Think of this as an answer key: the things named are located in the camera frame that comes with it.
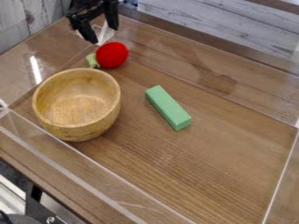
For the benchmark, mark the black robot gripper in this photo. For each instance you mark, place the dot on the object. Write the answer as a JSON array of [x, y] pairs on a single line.
[[86, 10]]

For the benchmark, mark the red plush strawberry toy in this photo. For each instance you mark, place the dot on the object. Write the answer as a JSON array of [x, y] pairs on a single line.
[[110, 56]]

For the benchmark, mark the wooden bowl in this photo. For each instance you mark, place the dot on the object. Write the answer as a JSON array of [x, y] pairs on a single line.
[[76, 103]]

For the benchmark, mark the green rectangular block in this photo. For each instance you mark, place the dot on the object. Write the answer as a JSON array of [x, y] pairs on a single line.
[[167, 106]]

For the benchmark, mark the black table leg clamp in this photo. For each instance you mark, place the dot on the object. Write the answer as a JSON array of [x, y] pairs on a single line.
[[36, 210]]

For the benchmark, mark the clear acrylic tray wall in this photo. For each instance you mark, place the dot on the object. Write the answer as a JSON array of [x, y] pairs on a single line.
[[225, 171]]

